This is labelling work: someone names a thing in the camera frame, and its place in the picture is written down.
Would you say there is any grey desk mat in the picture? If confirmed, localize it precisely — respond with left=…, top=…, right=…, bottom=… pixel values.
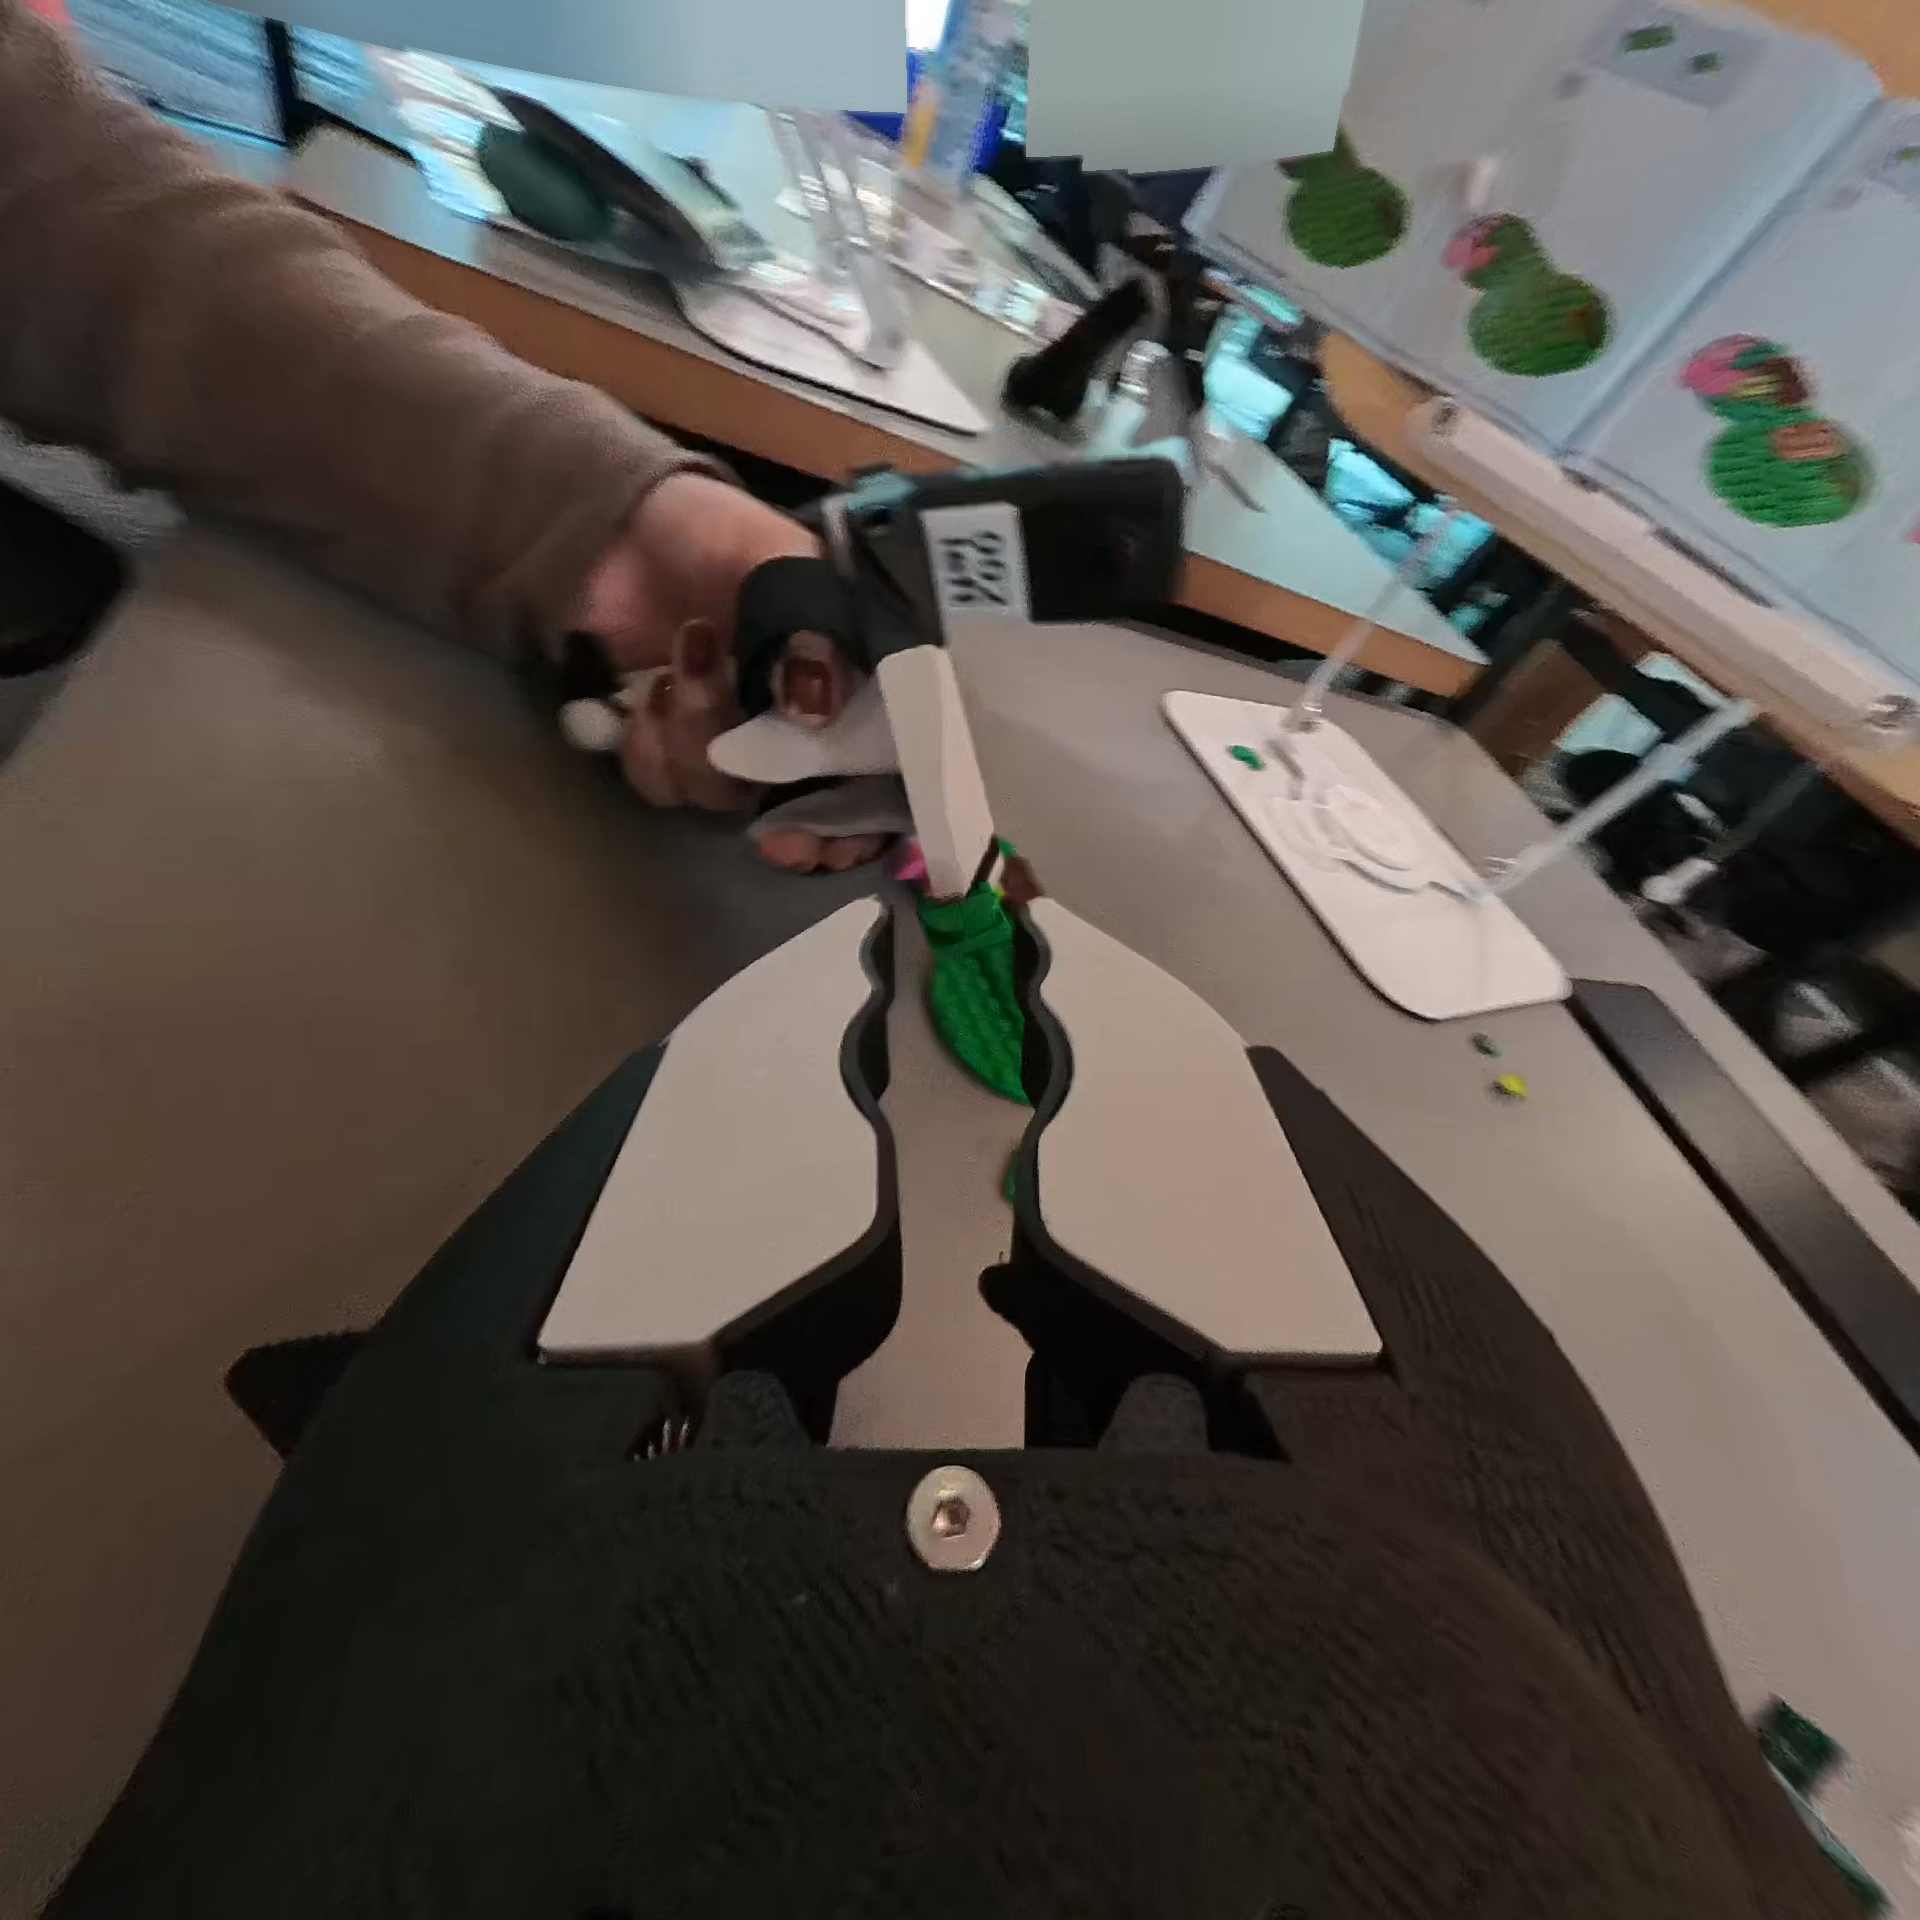
left=670, top=268, right=996, bottom=439

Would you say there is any dark green rounded object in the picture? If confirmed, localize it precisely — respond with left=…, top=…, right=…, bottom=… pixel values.
left=473, top=87, right=727, bottom=284

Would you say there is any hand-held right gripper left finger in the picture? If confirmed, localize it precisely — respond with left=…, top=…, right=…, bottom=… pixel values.
left=534, top=894, right=906, bottom=1370

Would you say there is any clear acrylic booklet stand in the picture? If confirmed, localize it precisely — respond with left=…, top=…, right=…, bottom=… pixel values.
left=1285, top=392, right=1920, bottom=905

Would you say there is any black object on desk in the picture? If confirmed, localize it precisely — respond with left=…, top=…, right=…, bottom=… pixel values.
left=999, top=278, right=1176, bottom=439

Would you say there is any wooden background desk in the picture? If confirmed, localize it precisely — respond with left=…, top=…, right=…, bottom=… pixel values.
left=281, top=127, right=1489, bottom=699

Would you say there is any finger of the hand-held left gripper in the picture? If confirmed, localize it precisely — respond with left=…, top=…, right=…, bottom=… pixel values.
left=872, top=644, right=1002, bottom=897

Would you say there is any person's left hand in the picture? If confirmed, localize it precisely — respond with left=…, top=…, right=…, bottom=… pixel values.
left=560, top=478, right=921, bottom=875

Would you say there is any white stand base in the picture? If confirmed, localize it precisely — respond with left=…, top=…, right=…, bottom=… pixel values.
left=1162, top=687, right=1574, bottom=1022

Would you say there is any lego instruction booklet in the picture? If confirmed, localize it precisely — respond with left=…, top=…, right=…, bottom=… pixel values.
left=1195, top=0, right=1920, bottom=557

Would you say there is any green lego baseplate build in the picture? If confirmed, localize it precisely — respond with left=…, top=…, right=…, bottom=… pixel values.
left=894, top=835, right=1048, bottom=1109

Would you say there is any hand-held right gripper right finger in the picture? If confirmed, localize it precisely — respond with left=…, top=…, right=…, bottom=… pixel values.
left=977, top=901, right=1384, bottom=1373

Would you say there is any person's left forearm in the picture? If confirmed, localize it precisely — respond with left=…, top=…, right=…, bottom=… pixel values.
left=0, top=13, right=741, bottom=671

